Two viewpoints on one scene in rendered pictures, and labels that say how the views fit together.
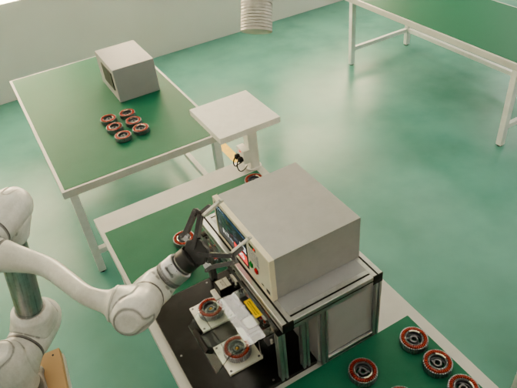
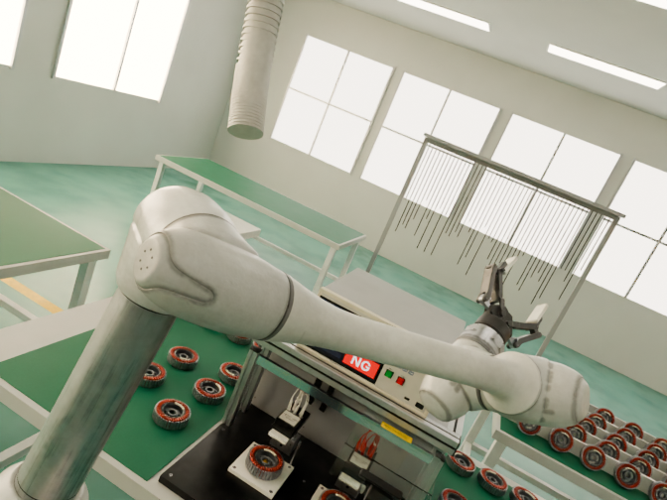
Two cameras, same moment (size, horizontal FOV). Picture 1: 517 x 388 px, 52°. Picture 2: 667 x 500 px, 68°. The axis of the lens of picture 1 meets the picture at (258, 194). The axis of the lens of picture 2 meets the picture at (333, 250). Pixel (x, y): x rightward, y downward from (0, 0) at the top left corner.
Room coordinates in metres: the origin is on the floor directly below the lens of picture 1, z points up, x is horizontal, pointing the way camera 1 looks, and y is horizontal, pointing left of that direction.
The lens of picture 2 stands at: (0.75, 1.23, 1.80)
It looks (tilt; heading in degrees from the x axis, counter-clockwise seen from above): 15 degrees down; 311
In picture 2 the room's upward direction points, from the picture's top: 23 degrees clockwise
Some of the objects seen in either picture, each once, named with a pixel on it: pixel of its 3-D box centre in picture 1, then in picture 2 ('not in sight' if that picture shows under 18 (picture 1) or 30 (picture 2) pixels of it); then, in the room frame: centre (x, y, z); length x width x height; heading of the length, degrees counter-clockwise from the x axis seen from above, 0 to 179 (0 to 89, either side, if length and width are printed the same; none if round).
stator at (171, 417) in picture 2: not in sight; (172, 414); (1.80, 0.41, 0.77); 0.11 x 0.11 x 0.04
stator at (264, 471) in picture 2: (211, 309); (264, 461); (1.51, 0.26, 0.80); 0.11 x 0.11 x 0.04
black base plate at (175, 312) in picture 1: (228, 332); (296, 492); (1.41, 0.19, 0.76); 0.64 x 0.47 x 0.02; 26
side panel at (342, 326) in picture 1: (349, 321); not in sight; (1.28, -0.30, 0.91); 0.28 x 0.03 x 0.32; 116
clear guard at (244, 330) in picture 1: (240, 323); (392, 454); (1.23, 0.12, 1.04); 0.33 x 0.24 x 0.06; 116
